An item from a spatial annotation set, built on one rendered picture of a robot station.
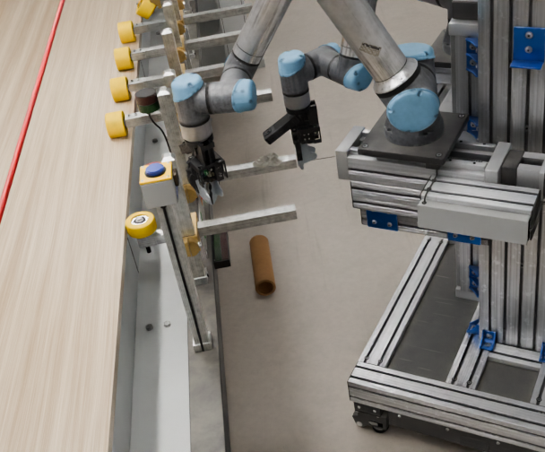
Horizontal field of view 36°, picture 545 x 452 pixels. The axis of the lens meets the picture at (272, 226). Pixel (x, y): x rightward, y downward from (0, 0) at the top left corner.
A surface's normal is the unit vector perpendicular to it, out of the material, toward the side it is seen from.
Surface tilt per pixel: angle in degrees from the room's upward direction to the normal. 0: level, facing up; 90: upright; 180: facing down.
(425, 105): 96
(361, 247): 0
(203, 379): 0
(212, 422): 0
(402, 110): 97
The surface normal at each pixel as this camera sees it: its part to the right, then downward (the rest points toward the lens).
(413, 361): -0.15, -0.80
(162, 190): 0.10, 0.58
